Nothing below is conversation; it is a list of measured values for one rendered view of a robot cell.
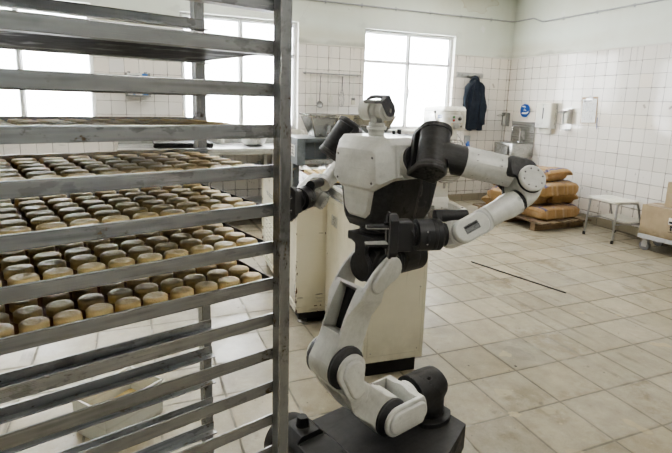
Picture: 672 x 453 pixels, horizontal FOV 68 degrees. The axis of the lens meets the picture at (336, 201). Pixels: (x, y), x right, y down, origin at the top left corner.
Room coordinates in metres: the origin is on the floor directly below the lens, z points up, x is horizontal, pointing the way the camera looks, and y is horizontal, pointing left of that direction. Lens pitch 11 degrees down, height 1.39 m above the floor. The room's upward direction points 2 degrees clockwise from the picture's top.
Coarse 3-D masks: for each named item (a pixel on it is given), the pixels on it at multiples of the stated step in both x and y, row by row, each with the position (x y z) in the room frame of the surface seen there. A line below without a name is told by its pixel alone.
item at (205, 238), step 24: (96, 240) 1.10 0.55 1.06; (120, 240) 1.12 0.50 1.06; (144, 240) 1.15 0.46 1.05; (168, 240) 1.19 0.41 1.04; (192, 240) 1.12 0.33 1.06; (216, 240) 1.13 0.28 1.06; (240, 240) 1.13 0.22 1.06; (0, 264) 0.97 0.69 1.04; (24, 264) 0.92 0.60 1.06; (48, 264) 0.93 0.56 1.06; (72, 264) 0.95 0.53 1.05; (96, 264) 0.93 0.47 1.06; (120, 264) 0.94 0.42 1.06
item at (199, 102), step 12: (192, 12) 1.46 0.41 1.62; (192, 72) 1.47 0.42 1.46; (204, 72) 1.47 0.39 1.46; (192, 96) 1.47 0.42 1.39; (204, 96) 1.46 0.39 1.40; (204, 108) 1.46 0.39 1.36; (204, 144) 1.46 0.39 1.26; (204, 312) 1.45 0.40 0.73; (204, 396) 1.45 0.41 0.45; (204, 420) 1.45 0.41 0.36
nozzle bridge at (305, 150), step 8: (296, 136) 3.07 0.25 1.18; (304, 136) 3.09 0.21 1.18; (296, 144) 2.93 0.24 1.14; (304, 144) 2.93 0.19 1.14; (312, 144) 3.03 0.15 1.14; (320, 144) 3.05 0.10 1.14; (296, 152) 2.93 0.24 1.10; (304, 152) 2.93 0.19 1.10; (312, 152) 3.03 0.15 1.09; (320, 152) 3.05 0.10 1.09; (296, 160) 2.93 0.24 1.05; (304, 160) 2.93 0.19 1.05; (312, 160) 2.98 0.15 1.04; (320, 160) 2.99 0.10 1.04; (328, 160) 3.01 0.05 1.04; (296, 168) 3.02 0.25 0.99; (296, 176) 3.02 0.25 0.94; (296, 184) 3.02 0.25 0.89
